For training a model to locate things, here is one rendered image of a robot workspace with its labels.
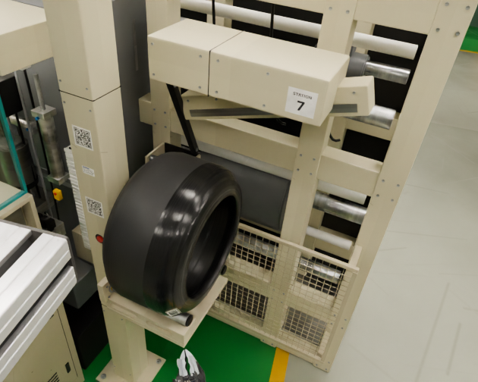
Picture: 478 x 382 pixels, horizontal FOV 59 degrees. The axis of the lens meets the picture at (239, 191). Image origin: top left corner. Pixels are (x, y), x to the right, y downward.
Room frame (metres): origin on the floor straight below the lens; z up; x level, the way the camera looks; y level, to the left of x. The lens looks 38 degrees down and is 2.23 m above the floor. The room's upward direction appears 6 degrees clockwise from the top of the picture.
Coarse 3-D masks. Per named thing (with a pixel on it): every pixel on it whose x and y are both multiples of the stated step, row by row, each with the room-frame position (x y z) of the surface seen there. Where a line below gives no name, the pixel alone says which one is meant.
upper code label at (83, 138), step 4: (72, 124) 1.14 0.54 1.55; (72, 128) 1.14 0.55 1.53; (76, 128) 1.14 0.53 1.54; (80, 128) 1.13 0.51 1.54; (76, 132) 1.14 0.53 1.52; (80, 132) 1.13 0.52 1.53; (84, 132) 1.13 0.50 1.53; (88, 132) 1.12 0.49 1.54; (76, 136) 1.14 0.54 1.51; (80, 136) 1.13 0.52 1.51; (84, 136) 1.13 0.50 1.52; (88, 136) 1.12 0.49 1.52; (76, 140) 1.14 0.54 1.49; (80, 140) 1.13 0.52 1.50; (84, 140) 1.13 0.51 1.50; (88, 140) 1.12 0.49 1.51; (76, 144) 1.14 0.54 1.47; (80, 144) 1.13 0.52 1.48; (84, 144) 1.13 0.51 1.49; (88, 144) 1.12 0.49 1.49; (92, 144) 1.12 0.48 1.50; (88, 148) 1.12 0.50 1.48; (92, 148) 1.12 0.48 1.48
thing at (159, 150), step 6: (162, 144) 1.63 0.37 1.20; (168, 144) 1.64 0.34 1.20; (156, 150) 1.58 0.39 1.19; (162, 150) 1.63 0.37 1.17; (168, 150) 1.63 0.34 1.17; (174, 150) 1.62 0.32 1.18; (180, 150) 1.61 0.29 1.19; (186, 150) 1.60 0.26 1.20; (150, 156) 1.53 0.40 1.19; (156, 156) 1.53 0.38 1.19; (198, 156) 1.56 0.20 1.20
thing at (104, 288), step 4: (100, 280) 1.02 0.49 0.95; (104, 280) 1.02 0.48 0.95; (100, 284) 1.00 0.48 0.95; (104, 284) 1.00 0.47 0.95; (108, 284) 1.02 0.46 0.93; (100, 288) 1.00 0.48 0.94; (104, 288) 1.00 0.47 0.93; (108, 288) 1.02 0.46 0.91; (100, 292) 1.00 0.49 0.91; (104, 292) 1.00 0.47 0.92; (108, 292) 1.02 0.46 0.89; (112, 292) 1.03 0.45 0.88; (100, 296) 1.00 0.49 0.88; (104, 296) 0.99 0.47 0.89; (108, 296) 1.01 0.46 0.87; (100, 300) 1.00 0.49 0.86; (104, 300) 0.99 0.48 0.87
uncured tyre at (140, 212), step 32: (160, 160) 1.14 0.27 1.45; (192, 160) 1.18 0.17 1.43; (128, 192) 1.01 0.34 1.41; (160, 192) 1.00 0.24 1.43; (192, 192) 1.00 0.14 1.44; (224, 192) 1.09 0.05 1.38; (128, 224) 0.92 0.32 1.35; (160, 224) 0.91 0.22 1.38; (192, 224) 0.92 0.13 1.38; (224, 224) 1.29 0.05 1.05; (128, 256) 0.86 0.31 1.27; (160, 256) 0.84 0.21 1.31; (192, 256) 1.21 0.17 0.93; (224, 256) 1.15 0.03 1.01; (128, 288) 0.84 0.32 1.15; (160, 288) 0.81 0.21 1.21; (192, 288) 1.06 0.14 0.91
